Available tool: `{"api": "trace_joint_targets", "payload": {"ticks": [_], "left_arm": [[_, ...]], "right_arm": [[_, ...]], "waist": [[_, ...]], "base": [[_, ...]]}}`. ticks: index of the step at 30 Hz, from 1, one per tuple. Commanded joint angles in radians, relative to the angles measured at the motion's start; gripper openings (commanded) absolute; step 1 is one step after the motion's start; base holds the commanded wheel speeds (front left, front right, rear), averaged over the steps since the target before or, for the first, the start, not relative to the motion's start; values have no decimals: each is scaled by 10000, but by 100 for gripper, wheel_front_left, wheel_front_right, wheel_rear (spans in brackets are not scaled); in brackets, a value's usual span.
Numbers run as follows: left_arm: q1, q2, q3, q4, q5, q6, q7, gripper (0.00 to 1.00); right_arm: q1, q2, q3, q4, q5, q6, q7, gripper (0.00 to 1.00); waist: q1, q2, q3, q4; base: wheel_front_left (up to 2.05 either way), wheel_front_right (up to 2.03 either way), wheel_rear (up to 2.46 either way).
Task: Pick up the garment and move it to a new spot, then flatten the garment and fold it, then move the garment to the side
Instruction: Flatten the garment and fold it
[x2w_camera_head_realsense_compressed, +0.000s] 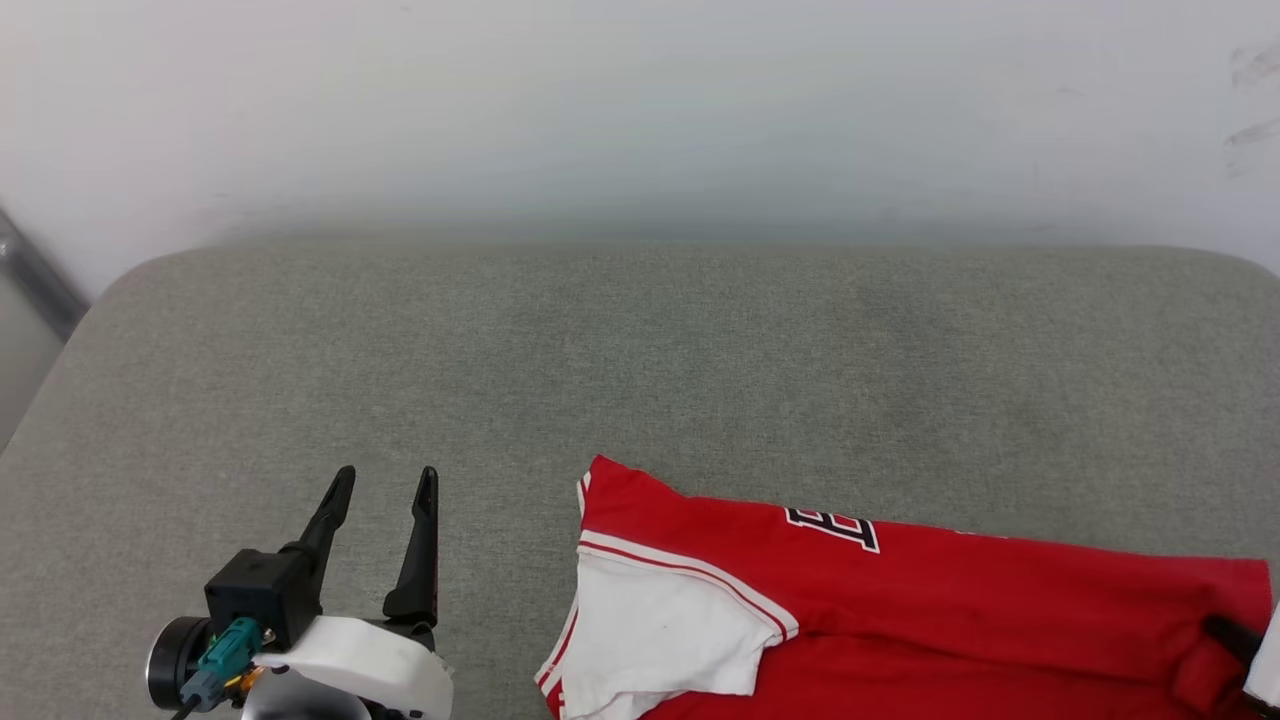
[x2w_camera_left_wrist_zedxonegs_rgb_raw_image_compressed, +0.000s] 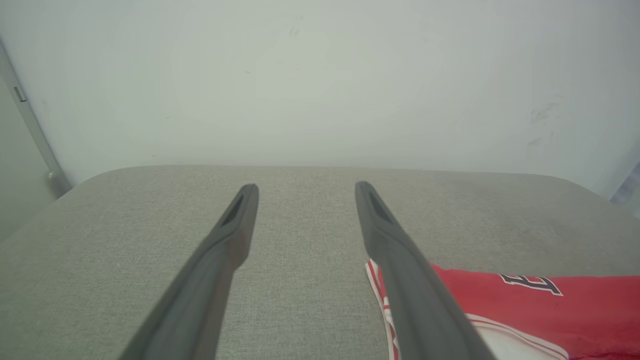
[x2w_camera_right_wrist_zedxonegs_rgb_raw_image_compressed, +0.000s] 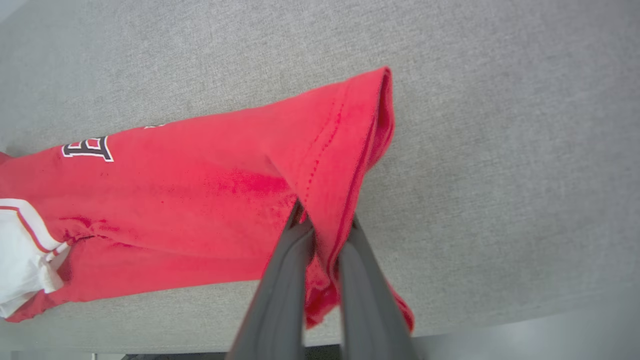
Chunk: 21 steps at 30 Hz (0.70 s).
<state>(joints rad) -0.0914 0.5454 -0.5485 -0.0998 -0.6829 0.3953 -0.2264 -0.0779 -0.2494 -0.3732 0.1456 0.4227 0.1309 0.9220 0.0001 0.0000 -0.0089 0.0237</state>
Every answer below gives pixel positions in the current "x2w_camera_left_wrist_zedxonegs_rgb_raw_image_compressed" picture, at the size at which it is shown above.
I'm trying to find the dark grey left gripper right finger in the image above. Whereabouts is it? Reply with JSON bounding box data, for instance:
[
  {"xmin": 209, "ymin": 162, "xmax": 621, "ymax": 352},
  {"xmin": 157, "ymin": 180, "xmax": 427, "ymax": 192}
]
[{"xmin": 354, "ymin": 181, "xmax": 496, "ymax": 360}]

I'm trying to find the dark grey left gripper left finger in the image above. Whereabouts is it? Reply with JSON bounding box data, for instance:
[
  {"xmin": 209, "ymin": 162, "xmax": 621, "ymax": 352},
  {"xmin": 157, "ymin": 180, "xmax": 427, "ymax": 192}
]
[{"xmin": 117, "ymin": 183, "xmax": 260, "ymax": 360}]

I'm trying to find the red and white jersey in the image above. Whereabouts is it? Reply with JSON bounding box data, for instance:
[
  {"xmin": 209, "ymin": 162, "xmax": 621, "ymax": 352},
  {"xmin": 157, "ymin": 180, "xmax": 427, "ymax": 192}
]
[{"xmin": 365, "ymin": 259, "xmax": 640, "ymax": 360}]

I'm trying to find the grey fabric pad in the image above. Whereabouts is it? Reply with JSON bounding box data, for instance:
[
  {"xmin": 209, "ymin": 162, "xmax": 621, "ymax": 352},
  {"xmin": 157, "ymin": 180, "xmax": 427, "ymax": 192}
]
[{"xmin": 0, "ymin": 165, "xmax": 640, "ymax": 360}]

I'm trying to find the grey metal pole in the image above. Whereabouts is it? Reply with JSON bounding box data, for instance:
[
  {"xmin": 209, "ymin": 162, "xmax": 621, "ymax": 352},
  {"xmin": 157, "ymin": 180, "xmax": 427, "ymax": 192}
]
[{"xmin": 0, "ymin": 40, "xmax": 73, "ymax": 198}]

